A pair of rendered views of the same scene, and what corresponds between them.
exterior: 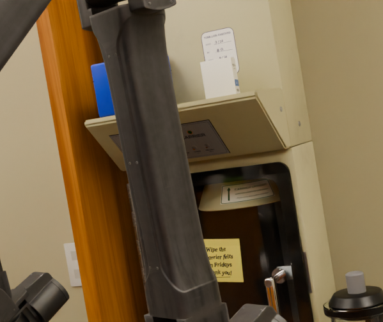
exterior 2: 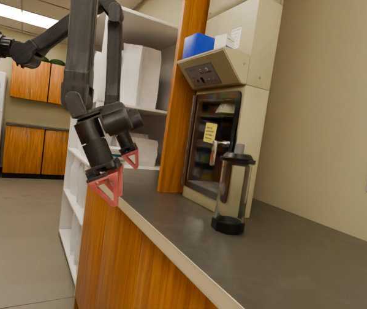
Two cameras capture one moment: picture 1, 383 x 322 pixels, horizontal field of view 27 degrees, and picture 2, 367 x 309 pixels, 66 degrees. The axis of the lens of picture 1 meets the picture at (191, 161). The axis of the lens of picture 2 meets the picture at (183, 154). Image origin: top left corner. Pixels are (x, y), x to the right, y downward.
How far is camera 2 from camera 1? 72 cm
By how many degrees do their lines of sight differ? 33
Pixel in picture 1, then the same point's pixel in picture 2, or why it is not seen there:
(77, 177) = (174, 86)
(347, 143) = (316, 113)
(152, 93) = not seen: outside the picture
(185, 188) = (85, 27)
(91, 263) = (168, 121)
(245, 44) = (244, 34)
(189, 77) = not seen: hidden behind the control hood
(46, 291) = (133, 117)
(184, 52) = not seen: hidden behind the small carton
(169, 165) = (79, 15)
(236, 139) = (222, 75)
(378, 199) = (321, 144)
